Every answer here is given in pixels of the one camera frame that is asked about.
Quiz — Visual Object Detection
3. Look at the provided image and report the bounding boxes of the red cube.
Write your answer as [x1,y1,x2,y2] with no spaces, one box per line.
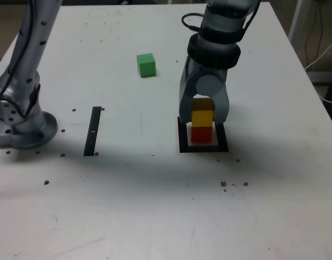
[190,126,212,144]

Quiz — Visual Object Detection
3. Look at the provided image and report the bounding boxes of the white frame post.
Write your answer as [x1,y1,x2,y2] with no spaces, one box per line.
[288,0,305,48]

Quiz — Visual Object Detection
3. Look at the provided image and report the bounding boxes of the green cube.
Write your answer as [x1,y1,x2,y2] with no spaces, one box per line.
[136,53,156,79]

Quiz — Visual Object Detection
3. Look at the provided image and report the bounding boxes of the black hanging cable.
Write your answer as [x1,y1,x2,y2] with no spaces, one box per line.
[304,0,324,64]

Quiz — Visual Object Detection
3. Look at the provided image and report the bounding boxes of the white cable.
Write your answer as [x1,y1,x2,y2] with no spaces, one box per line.
[316,89,332,104]
[304,34,332,71]

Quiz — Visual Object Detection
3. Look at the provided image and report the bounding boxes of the yellow cube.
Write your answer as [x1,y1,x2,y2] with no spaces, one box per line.
[191,99,215,128]

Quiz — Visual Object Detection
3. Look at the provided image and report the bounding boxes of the black tape square outline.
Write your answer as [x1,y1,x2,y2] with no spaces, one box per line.
[177,116,229,153]

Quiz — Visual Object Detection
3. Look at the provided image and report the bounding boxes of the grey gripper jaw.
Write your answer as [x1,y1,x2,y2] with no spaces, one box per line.
[178,58,202,124]
[195,73,231,125]

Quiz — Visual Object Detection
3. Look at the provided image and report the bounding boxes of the black tape strip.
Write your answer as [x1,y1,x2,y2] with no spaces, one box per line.
[83,106,103,157]

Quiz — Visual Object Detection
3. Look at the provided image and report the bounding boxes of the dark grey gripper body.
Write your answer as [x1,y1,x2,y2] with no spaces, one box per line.
[193,62,228,82]

